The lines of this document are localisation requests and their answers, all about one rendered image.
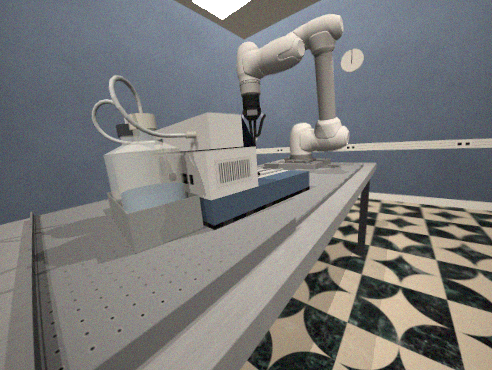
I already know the white curved hose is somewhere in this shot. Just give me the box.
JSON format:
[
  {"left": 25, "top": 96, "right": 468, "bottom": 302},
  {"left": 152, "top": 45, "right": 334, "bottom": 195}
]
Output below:
[{"left": 109, "top": 75, "right": 187, "bottom": 138}]

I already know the grey curved hose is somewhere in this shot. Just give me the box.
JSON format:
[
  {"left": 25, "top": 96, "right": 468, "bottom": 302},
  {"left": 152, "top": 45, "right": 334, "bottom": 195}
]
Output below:
[{"left": 92, "top": 99, "right": 128, "bottom": 144}]

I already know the white plastic bottle with liquid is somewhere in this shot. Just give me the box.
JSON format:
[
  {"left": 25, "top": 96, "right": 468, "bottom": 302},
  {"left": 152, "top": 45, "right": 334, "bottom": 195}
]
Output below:
[{"left": 111, "top": 113, "right": 186, "bottom": 213}]

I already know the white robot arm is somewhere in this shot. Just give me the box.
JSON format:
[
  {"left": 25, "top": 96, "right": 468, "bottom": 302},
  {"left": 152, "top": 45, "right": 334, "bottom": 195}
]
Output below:
[{"left": 237, "top": 14, "right": 349, "bottom": 163}]

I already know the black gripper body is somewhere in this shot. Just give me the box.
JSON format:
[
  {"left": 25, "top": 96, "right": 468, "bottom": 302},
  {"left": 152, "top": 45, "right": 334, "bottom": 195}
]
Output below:
[{"left": 242, "top": 94, "right": 261, "bottom": 121}]

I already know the clear bottle with black cap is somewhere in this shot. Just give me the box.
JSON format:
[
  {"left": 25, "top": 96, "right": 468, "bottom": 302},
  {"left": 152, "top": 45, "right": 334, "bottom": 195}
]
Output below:
[{"left": 103, "top": 124, "right": 134, "bottom": 200}]

